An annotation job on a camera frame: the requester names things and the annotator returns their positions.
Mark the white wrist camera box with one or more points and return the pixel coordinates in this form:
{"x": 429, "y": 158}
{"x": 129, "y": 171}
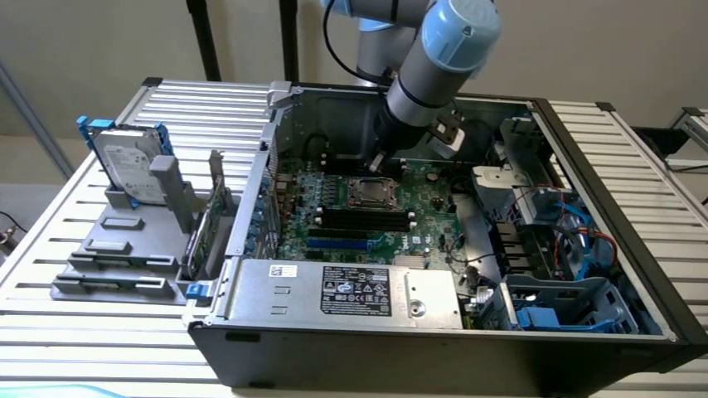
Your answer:
{"x": 450, "y": 137}

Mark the silver power supply unit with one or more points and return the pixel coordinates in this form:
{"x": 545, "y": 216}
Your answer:
{"x": 310, "y": 296}

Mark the CPU chip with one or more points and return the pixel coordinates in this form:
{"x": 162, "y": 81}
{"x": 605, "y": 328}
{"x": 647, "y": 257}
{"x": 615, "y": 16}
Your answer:
{"x": 378, "y": 162}

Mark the teal object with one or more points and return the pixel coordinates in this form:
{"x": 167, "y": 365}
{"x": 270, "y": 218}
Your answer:
{"x": 50, "y": 391}

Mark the blue expansion slot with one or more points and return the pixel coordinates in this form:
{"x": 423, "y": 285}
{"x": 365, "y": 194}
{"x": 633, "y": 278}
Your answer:
{"x": 338, "y": 244}

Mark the metal disk bay cage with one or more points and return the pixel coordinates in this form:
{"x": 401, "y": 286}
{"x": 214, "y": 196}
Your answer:
{"x": 515, "y": 178}

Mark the green motherboard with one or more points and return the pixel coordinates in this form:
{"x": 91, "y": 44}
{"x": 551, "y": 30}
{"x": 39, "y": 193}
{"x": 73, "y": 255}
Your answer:
{"x": 426, "y": 224}

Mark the black RAM slot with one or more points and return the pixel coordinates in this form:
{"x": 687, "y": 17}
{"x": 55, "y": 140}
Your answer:
{"x": 366, "y": 226}
{"x": 366, "y": 221}
{"x": 366, "y": 212}
{"x": 366, "y": 216}

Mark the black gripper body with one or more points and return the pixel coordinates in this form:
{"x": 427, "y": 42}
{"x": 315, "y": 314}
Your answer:
{"x": 399, "y": 134}

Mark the green graphics card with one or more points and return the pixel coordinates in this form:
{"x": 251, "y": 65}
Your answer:
{"x": 207, "y": 224}

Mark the CPU socket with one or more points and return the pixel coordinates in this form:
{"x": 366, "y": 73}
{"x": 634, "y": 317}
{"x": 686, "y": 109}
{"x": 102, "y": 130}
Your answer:
{"x": 373, "y": 192}

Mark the blue case latch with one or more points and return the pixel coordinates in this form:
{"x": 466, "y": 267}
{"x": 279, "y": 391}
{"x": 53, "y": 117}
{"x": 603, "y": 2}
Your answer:
{"x": 198, "y": 289}

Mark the grey parts rack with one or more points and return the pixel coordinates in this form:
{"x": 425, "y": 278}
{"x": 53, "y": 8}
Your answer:
{"x": 138, "y": 244}

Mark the grey case latch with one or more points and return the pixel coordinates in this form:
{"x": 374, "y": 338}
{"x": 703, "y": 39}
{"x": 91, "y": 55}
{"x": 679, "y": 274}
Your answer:
{"x": 279, "y": 93}

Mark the black pole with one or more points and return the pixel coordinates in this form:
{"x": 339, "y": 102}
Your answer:
{"x": 289, "y": 41}
{"x": 205, "y": 41}

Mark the small silver heatsink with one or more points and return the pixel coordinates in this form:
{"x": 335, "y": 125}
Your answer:
{"x": 413, "y": 261}

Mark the blue disk caddy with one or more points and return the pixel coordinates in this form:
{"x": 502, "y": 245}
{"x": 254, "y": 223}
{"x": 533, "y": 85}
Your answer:
{"x": 166, "y": 141}

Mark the black open PC case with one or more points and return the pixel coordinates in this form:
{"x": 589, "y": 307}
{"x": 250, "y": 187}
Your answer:
{"x": 421, "y": 356}

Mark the silver hard disk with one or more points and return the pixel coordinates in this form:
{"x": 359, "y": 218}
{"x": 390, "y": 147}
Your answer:
{"x": 130, "y": 166}

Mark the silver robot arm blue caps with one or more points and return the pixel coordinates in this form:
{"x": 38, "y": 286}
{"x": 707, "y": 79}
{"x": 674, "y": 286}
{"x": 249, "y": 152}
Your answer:
{"x": 421, "y": 70}

